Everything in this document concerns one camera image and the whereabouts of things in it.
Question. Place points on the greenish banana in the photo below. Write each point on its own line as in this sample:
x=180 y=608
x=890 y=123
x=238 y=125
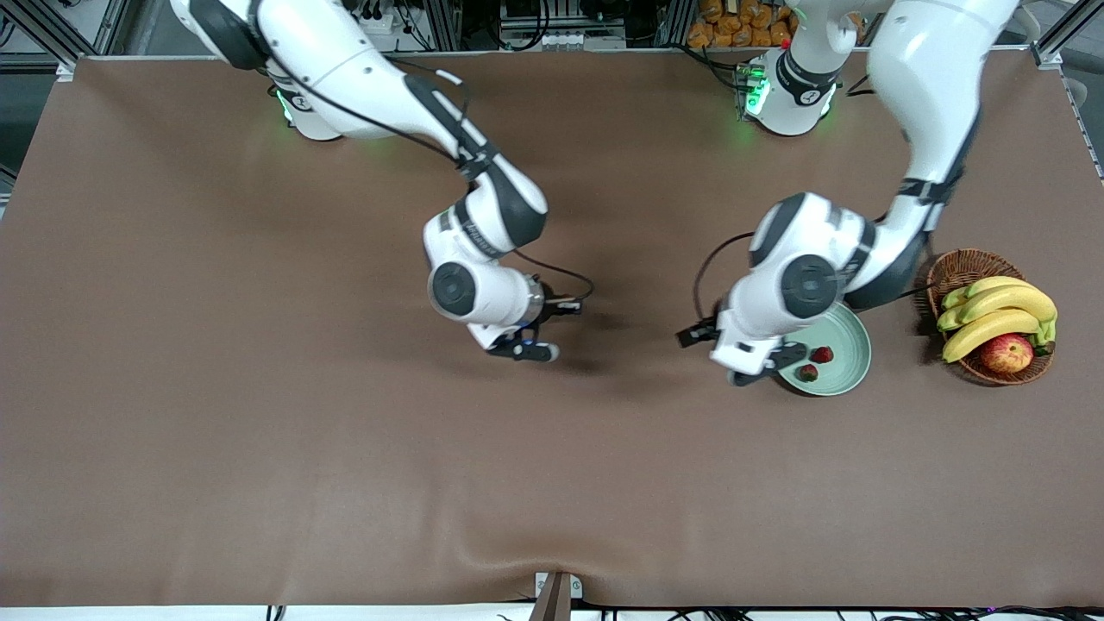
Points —
x=949 y=319
x=953 y=298

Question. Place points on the white connector strip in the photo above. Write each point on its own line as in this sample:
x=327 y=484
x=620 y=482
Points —
x=578 y=40

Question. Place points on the large yellow banana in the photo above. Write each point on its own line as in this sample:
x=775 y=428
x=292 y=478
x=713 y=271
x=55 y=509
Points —
x=983 y=332
x=1018 y=299

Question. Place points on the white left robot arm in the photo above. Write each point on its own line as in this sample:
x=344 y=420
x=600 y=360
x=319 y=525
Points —
x=811 y=285

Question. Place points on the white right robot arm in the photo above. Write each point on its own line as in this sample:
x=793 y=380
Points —
x=453 y=289

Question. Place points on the red apple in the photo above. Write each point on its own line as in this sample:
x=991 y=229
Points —
x=1006 y=354

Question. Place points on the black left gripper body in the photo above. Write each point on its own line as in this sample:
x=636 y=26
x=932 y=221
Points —
x=700 y=331

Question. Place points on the red strawberry green top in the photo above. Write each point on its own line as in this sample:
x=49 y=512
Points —
x=807 y=373
x=822 y=354

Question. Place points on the brown table cover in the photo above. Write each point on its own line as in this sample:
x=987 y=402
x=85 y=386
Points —
x=259 y=388

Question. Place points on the brown wicker basket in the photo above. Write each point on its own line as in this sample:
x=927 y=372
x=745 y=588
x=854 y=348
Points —
x=966 y=269

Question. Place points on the aluminium frame profile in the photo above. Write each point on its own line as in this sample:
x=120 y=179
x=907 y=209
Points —
x=52 y=34
x=1056 y=39

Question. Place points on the white power strip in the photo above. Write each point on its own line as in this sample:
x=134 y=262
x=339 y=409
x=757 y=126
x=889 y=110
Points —
x=377 y=23

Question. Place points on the brown pole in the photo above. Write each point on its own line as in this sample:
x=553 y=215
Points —
x=552 y=605

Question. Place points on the white metal bracket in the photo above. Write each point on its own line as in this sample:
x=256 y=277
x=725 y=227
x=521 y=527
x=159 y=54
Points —
x=576 y=588

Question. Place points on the pale green round plate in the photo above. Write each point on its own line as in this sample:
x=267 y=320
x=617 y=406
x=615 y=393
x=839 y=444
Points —
x=849 y=362

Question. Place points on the small yellow banana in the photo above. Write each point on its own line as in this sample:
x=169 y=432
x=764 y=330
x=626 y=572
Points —
x=987 y=285

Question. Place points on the bag of orange bread rolls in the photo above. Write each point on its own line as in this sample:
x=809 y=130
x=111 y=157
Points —
x=737 y=26

